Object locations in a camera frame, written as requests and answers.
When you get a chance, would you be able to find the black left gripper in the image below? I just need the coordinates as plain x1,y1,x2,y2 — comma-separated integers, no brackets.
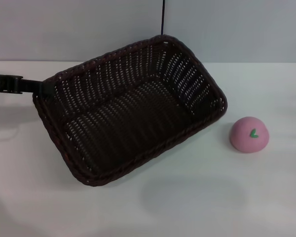
0,73,54,96

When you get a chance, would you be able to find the dark brown woven basket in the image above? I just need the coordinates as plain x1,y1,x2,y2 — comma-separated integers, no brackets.
32,35,228,188

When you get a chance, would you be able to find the pink peach toy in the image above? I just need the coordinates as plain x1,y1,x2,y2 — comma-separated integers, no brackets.
228,116,270,154

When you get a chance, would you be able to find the black vertical cable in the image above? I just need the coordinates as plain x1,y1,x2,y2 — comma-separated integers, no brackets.
160,0,166,36

